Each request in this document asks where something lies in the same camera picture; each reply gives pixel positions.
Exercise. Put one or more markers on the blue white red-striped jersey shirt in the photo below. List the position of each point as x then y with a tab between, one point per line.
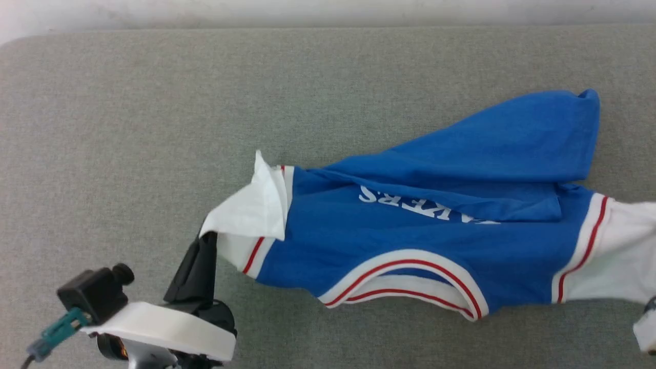
410	246

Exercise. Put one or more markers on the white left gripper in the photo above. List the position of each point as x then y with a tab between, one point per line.
169	328

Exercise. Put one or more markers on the grey fabric sofa seat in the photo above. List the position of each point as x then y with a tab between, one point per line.
154	128

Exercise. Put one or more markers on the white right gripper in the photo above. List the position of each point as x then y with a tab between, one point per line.
647	333

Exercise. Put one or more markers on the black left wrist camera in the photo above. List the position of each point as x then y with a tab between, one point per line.
95	292

